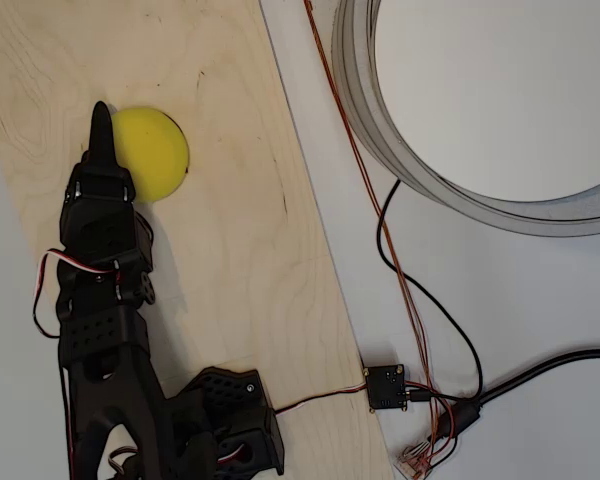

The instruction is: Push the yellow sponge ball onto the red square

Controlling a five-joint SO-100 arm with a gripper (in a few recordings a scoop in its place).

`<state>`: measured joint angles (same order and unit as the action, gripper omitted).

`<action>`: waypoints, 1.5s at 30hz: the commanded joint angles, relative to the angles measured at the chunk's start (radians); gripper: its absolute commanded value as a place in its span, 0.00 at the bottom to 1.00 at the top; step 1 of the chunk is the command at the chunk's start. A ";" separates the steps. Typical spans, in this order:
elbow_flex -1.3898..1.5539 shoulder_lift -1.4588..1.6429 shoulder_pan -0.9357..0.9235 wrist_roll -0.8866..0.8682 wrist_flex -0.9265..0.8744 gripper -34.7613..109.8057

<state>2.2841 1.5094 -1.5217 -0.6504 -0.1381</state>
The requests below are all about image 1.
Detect clear wire connector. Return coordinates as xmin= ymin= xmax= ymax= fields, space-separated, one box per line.
xmin=392 ymin=442 xmax=439 ymax=479

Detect thin orange copper wire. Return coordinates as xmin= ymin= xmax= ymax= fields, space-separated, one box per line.
xmin=307 ymin=0 xmax=451 ymax=451
xmin=303 ymin=0 xmax=444 ymax=451

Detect black controller board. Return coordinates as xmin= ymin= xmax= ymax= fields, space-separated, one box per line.
xmin=363 ymin=363 xmax=410 ymax=414

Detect thick black cable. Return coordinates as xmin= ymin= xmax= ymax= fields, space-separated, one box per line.
xmin=437 ymin=348 xmax=600 ymax=444

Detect thin black cable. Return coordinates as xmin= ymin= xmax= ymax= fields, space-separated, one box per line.
xmin=377 ymin=179 xmax=484 ymax=404

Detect white red black wrist cable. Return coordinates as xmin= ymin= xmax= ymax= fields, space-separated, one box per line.
xmin=32 ymin=248 xmax=122 ymax=339

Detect yellow foam disc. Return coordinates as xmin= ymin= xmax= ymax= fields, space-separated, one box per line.
xmin=108 ymin=106 xmax=191 ymax=205

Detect large grey lamp shade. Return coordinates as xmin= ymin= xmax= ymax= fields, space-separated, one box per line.
xmin=331 ymin=0 xmax=600 ymax=239

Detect black lattice robot base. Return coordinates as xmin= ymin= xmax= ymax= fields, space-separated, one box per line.
xmin=167 ymin=366 xmax=287 ymax=477

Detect light plywood board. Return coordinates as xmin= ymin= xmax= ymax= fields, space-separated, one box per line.
xmin=0 ymin=0 xmax=396 ymax=480

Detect white red black base cable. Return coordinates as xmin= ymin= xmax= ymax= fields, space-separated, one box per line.
xmin=273 ymin=382 xmax=369 ymax=414

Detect white red black shoulder cable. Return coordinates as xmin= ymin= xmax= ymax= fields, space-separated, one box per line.
xmin=214 ymin=447 xmax=254 ymax=466

